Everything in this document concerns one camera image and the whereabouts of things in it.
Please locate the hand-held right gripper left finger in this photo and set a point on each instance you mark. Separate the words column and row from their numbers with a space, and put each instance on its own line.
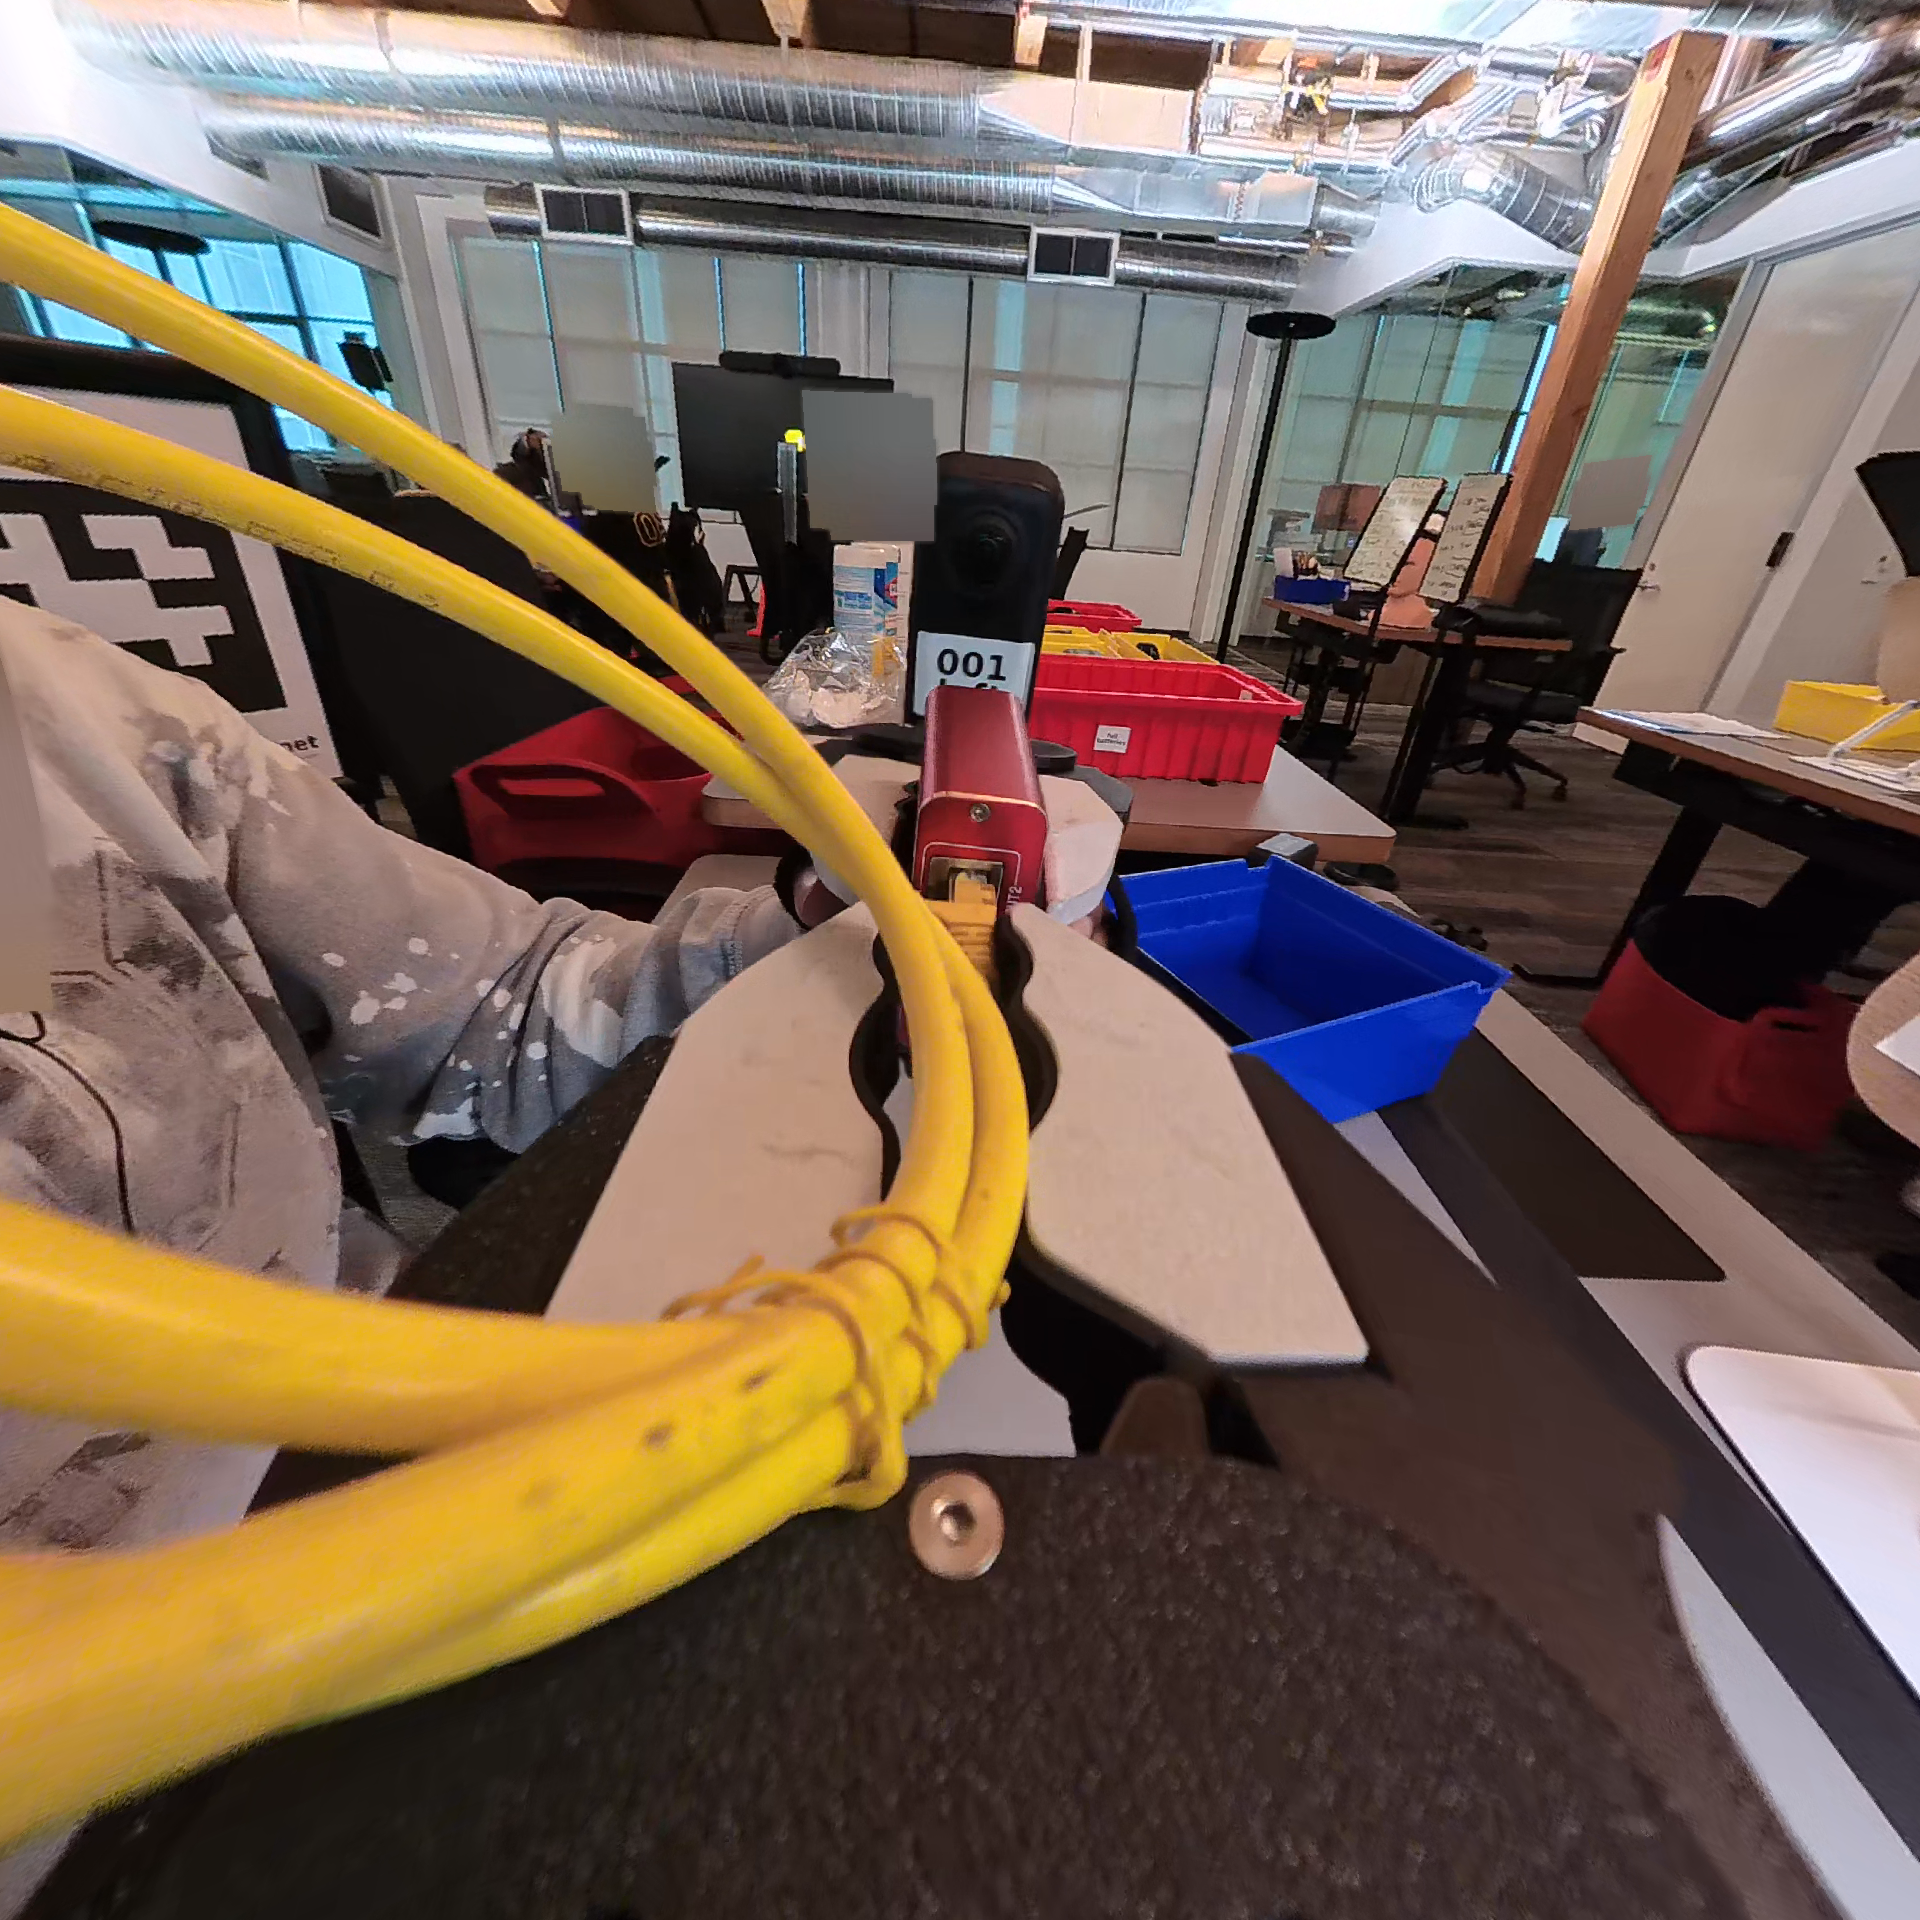
column 750, row 1142

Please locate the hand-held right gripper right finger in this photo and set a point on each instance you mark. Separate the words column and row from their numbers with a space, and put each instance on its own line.
column 1170, row 1201

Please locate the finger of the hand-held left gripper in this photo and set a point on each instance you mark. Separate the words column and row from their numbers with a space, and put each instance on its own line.
column 880, row 795
column 1080, row 855

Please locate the red metal ethernet port box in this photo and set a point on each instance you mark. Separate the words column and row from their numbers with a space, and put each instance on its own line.
column 975, row 751

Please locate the blue plastic bin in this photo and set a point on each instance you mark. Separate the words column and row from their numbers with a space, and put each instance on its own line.
column 1304, row 961

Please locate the person's left forearm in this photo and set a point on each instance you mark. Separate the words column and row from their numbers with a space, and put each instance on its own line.
column 525, row 991

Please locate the person's left hand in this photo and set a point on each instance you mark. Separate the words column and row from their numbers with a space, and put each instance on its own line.
column 822, row 897

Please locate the small red plastic bin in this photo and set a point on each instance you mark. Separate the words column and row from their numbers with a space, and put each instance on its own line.
column 1092, row 617

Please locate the clear plastic bag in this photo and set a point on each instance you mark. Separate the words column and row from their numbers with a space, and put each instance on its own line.
column 824, row 681

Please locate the white wipes canister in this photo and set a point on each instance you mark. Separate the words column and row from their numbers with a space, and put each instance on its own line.
column 868, row 592

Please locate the large red plastic bin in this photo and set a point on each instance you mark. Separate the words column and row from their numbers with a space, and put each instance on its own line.
column 1154, row 721

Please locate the yellow plastic bin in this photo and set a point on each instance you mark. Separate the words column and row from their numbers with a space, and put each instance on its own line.
column 1839, row 711
column 1140, row 650

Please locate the tan office table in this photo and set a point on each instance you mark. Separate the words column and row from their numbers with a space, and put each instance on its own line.
column 1274, row 819

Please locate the black power adapter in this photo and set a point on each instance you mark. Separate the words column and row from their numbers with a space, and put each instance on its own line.
column 1285, row 851

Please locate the black monitor on stand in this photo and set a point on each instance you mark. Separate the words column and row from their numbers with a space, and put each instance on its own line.
column 733, row 436

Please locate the black floor lamp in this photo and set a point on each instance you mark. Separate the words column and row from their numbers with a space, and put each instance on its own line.
column 1285, row 323

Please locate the whiteboard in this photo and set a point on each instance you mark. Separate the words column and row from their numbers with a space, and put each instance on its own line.
column 1393, row 528
column 1466, row 536

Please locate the wooden office desk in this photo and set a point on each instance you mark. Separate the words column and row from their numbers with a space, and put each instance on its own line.
column 1408, row 628

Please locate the black office chair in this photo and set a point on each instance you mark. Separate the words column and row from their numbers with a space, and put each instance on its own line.
column 1560, row 647

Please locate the person's grey splattered hoodie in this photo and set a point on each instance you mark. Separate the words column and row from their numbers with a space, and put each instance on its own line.
column 151, row 901

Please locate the white flat board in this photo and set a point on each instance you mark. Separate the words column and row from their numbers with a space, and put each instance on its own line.
column 1831, row 1485

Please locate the black legged wooden desk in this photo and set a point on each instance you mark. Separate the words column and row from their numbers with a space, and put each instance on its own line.
column 1799, row 795

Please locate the black white marker board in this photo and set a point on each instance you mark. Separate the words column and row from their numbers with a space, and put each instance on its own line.
column 135, row 569

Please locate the white door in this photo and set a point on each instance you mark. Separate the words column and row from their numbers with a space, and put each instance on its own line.
column 1783, row 449

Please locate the silver ventilation duct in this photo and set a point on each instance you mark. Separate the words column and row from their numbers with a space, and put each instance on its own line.
column 600, row 66
column 750, row 167
column 901, row 242

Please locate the wooden post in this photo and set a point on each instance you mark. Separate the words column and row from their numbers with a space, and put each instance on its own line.
column 1605, row 300

